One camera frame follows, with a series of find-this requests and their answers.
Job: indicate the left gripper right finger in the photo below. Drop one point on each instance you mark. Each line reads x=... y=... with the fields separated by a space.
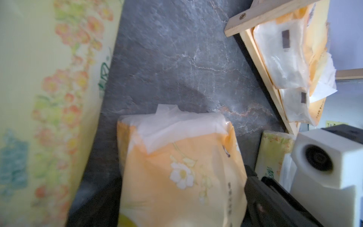
x=270 y=205

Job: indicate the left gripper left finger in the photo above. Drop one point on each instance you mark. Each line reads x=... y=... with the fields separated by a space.
x=102 y=210

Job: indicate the orange tissue pack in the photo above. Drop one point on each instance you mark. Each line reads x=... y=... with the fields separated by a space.
x=315 y=18
x=302 y=89
x=180 y=169

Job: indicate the wooden two-tier shelf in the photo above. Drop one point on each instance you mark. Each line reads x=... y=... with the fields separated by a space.
x=262 y=12

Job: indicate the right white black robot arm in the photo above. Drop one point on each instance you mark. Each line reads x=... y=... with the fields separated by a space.
x=347 y=131

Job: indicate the green tissue pack middle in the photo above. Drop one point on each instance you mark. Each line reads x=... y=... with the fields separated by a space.
x=274 y=158

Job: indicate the green tissue pack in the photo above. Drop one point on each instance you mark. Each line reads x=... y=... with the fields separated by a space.
x=55 y=63
x=274 y=158

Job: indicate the green tissue pack far left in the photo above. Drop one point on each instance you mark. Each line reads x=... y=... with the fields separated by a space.
x=55 y=63

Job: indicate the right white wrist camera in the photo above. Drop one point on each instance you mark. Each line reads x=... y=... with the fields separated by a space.
x=329 y=177

